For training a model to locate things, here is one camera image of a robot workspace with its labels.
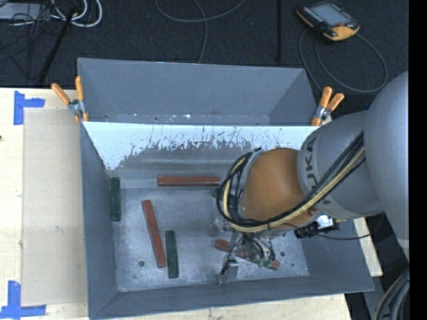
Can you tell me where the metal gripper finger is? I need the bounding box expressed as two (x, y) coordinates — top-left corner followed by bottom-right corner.
(218, 261), (240, 285)
(209, 219), (232, 237)

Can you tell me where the dark green flat block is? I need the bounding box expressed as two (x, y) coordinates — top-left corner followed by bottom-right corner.
(164, 229), (180, 279)
(110, 177), (122, 222)

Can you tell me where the grey metal bin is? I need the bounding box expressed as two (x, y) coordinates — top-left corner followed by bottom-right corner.
(76, 57), (376, 320)

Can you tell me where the pale cardboard board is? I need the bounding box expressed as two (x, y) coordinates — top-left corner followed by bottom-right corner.
(20, 107), (89, 308)

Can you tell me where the black cylinder on white bracket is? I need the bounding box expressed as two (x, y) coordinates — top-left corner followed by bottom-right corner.
(293, 213), (341, 240)

